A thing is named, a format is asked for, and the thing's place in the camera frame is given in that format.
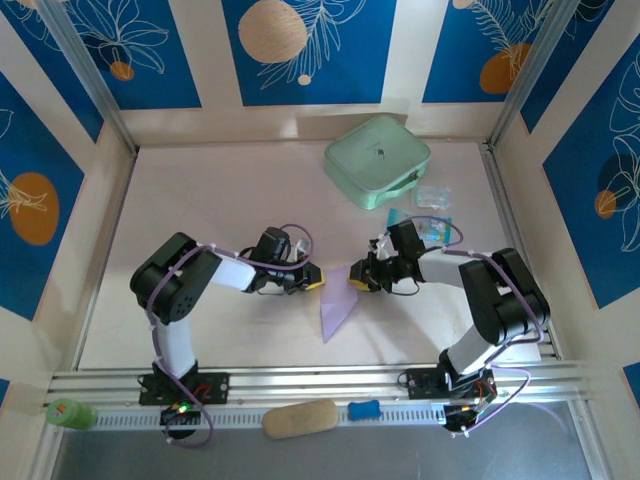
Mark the purple paper sheet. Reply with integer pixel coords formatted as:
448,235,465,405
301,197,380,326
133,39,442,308
319,265,360,345

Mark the blue snack packet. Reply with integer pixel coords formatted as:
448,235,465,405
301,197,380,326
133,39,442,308
385,207,454,246

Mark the clear plastic packet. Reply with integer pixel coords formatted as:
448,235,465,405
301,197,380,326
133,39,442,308
413,184,454,209

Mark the mint green zipper pouch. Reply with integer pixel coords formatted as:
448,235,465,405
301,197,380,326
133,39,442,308
323,114,433,211

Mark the blue bone-shaped block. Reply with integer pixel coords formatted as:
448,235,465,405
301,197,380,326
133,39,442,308
347,399,381,421

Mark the beige oval case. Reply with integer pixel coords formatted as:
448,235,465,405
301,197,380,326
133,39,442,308
261,398,340,440

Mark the black right controller board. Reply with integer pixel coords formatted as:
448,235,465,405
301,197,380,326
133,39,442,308
442,403,484,435

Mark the black controller board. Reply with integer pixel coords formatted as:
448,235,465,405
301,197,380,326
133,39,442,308
159,403,202,429
442,403,484,435

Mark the black left controller board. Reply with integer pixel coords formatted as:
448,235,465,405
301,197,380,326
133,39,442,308
159,403,202,429

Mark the green bottle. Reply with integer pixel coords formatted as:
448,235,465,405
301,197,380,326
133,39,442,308
44,397,99,431

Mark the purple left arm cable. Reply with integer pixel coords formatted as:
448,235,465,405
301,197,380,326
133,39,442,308
147,223,317,449

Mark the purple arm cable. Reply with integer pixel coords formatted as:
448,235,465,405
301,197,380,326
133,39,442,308
147,223,317,449
382,215,547,436

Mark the long aluminium mounting rail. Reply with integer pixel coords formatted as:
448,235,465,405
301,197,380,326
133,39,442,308
47,360,599,407

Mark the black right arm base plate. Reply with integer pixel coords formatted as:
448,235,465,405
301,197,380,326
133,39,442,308
405,367,496,401

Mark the aluminium side rail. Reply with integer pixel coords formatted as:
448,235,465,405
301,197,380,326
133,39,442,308
72,149,140,372
480,142,562,361

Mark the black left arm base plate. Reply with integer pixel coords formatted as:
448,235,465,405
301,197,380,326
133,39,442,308
138,372,231,406

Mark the grey slotted cable duct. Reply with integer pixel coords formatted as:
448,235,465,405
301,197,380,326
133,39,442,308
92,402,449,432

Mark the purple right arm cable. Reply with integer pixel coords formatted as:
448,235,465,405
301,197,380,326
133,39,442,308
382,215,547,436

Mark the aluminium frame post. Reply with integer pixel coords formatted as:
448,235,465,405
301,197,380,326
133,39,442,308
485,0,587,151
35,0,140,154

